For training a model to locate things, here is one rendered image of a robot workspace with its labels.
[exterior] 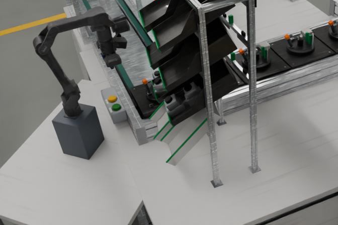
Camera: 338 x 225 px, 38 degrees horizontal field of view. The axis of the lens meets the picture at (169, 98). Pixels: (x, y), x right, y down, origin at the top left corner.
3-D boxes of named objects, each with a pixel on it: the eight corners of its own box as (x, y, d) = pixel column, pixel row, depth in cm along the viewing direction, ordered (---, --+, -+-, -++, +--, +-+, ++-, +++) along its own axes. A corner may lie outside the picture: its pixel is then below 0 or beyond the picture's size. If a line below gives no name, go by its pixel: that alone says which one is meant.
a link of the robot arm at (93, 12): (39, 55, 188) (32, 31, 181) (36, 45, 194) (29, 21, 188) (112, 35, 195) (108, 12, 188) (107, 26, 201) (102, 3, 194)
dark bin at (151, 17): (147, 33, 171) (135, 17, 167) (142, 15, 181) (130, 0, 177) (216, -13, 165) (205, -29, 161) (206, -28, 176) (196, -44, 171)
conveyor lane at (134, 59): (148, 134, 227) (145, 118, 220) (103, 47, 290) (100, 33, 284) (205, 115, 232) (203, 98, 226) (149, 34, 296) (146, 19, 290)
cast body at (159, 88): (158, 96, 194) (148, 85, 190) (161, 88, 196) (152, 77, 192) (175, 94, 189) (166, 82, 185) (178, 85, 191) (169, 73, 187)
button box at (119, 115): (113, 124, 229) (110, 114, 225) (102, 99, 245) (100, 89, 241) (128, 119, 230) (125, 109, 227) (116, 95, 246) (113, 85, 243)
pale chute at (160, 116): (162, 142, 203) (153, 138, 201) (156, 122, 213) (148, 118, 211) (204, 95, 192) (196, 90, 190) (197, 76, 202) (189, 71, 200)
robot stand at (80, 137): (63, 153, 224) (51, 120, 212) (79, 133, 233) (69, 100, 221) (88, 160, 218) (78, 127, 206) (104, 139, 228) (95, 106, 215)
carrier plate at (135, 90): (145, 120, 221) (144, 116, 220) (130, 91, 239) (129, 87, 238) (194, 103, 226) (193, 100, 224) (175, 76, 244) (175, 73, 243)
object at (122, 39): (111, 40, 197) (127, 35, 199) (106, 33, 203) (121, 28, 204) (114, 53, 201) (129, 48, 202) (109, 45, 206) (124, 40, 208)
